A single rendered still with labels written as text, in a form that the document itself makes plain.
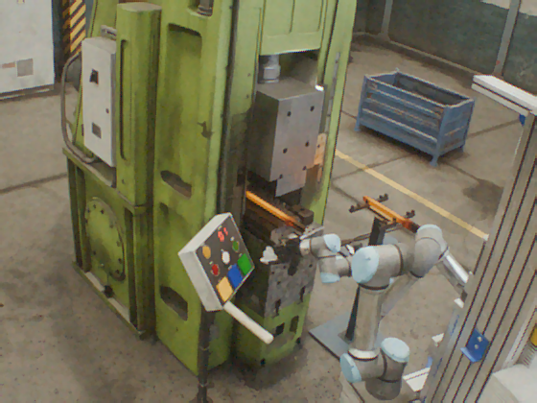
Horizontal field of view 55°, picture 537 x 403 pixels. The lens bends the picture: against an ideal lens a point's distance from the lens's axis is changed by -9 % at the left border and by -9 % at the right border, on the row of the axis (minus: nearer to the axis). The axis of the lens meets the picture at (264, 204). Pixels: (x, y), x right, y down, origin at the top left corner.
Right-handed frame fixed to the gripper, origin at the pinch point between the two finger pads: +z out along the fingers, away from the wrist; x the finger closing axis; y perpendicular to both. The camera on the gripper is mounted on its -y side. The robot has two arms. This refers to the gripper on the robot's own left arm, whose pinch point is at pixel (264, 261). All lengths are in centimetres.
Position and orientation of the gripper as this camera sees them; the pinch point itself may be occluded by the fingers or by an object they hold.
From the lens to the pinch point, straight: 241.6
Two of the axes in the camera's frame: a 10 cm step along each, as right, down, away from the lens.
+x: -3.7, 4.3, -8.2
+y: -3.8, -8.8, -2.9
